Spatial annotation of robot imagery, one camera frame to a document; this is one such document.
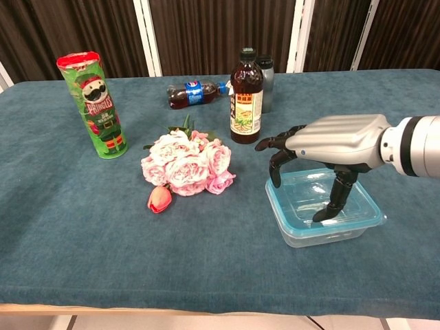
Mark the pink artificial flower bouquet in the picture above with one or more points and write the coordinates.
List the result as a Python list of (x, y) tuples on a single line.
[(185, 168)]

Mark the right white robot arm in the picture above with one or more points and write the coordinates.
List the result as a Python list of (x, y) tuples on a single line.
[(416, 144)]

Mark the clear plastic container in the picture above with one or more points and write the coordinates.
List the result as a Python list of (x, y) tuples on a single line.
[(309, 240)]

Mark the orange-red tulip bud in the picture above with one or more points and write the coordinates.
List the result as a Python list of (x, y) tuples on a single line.
[(159, 200)]

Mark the green Pringles can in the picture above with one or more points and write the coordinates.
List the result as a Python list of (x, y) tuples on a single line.
[(99, 117)]

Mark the dark sauce bottle yellow label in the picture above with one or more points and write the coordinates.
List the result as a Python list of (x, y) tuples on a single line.
[(245, 113)]

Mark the teal velvet tablecloth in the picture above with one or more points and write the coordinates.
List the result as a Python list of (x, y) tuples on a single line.
[(220, 258)]

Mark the Pepsi cola bottle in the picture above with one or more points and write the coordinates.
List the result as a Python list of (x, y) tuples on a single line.
[(194, 93)]

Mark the blue container lid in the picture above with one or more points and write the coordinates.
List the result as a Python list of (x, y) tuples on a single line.
[(295, 203)]

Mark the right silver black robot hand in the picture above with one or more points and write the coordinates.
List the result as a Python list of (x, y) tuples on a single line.
[(340, 141)]

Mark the grey bottle black cap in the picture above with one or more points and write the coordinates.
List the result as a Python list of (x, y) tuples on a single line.
[(268, 89)]

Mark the white partition frame post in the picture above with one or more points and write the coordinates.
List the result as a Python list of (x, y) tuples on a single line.
[(4, 77), (299, 34), (364, 34), (146, 34)]

